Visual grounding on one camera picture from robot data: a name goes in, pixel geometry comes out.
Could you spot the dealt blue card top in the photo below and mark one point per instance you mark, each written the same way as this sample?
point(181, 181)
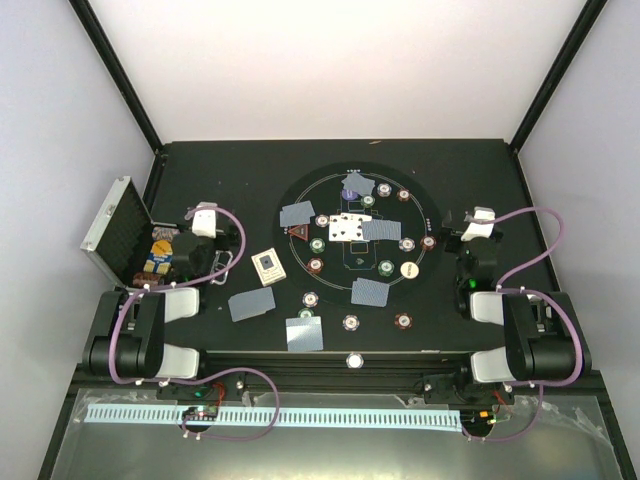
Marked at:
point(365, 189)

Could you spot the red triangular dealer button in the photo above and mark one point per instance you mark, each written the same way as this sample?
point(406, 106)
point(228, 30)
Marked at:
point(300, 231)

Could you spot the aluminium poker chip case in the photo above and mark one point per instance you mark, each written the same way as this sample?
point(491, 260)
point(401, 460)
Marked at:
point(119, 240)

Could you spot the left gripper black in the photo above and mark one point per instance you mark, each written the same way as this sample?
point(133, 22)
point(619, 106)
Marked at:
point(233, 239)

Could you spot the white chip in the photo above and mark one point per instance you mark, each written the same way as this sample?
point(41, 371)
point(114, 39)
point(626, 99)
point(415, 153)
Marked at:
point(354, 361)

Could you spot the face down card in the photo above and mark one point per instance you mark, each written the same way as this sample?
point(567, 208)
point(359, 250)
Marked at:
point(375, 230)

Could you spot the white card box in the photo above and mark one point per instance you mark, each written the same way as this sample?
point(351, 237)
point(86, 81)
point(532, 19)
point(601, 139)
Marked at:
point(268, 267)

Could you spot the chips inside case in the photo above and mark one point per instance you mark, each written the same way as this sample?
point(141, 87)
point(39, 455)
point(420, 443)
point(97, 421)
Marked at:
point(157, 264)

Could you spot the dealt blue card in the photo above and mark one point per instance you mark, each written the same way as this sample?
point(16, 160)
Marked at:
point(294, 218)
point(365, 189)
point(304, 334)
point(369, 293)

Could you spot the blue playing card deck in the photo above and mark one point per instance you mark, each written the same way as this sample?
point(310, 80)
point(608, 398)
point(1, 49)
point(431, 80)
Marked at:
point(251, 304)

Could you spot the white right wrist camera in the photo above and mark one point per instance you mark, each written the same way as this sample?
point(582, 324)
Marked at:
point(479, 224)

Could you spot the round black poker mat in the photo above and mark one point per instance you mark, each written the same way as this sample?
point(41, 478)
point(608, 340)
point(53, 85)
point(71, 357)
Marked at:
point(344, 262)

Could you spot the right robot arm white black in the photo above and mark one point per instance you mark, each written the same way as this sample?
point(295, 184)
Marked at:
point(543, 341)

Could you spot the green poker chip stack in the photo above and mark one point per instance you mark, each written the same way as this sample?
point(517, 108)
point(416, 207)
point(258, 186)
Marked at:
point(305, 313)

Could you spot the purple round blind button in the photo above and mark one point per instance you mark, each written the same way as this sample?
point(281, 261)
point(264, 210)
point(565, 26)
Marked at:
point(348, 195)

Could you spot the face up spade card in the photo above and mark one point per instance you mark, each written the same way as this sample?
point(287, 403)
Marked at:
point(352, 217)
point(337, 227)

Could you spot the red chip mat top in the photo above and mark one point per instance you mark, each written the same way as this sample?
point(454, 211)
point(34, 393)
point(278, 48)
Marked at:
point(403, 195)

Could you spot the white round blind button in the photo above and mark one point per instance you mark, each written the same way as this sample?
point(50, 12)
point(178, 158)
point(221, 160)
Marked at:
point(409, 270)

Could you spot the blue poker chip stack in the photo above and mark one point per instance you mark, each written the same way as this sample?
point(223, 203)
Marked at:
point(351, 323)

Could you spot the white slotted cable duct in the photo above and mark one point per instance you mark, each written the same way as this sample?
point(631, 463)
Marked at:
point(262, 417)

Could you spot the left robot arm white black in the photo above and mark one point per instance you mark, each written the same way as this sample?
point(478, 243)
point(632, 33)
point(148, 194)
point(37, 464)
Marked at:
point(128, 330)

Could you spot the face up three spades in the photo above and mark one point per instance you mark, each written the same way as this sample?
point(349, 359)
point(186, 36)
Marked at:
point(353, 233)

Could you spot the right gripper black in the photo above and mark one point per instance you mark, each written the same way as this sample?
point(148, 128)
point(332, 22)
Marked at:
point(452, 236)

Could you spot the red poker chip stack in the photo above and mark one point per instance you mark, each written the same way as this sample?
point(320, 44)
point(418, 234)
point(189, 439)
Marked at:
point(403, 321)

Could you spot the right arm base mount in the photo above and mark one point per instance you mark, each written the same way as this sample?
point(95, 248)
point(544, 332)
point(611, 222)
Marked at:
point(481, 406)

